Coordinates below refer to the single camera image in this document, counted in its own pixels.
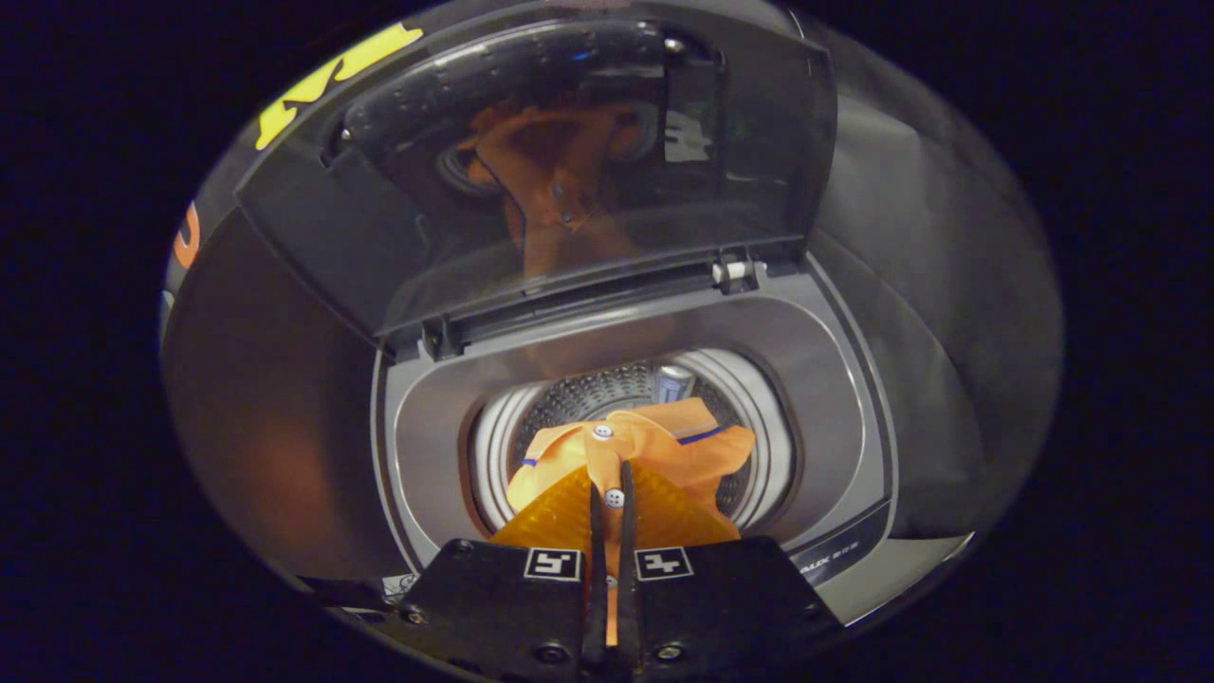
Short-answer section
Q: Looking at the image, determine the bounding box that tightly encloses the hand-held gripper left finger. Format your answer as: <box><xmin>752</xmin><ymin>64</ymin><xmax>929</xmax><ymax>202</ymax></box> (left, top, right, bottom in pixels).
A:
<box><xmin>398</xmin><ymin>462</ymin><xmax>609</xmax><ymax>680</ymax></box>

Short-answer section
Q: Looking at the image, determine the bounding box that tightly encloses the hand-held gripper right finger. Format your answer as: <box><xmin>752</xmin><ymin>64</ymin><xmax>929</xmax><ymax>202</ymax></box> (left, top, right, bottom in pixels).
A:
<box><xmin>616</xmin><ymin>460</ymin><xmax>845</xmax><ymax>680</ymax></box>

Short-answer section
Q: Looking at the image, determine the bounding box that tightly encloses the orange polo shirt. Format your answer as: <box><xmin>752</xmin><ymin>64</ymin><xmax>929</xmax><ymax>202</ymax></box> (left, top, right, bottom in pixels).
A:
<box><xmin>506</xmin><ymin>398</ymin><xmax>757</xmax><ymax>648</ymax></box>

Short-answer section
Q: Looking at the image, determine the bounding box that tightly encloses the grey washing machine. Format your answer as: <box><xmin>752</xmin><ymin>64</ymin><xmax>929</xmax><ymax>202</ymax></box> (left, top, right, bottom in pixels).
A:
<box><xmin>370</xmin><ymin>256</ymin><xmax>978</xmax><ymax>627</ymax></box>

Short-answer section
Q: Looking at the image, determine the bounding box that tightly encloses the dark washing machine lid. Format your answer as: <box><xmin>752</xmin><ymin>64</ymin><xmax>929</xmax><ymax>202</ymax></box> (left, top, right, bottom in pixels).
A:
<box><xmin>232</xmin><ymin>9</ymin><xmax>840</xmax><ymax>361</ymax></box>

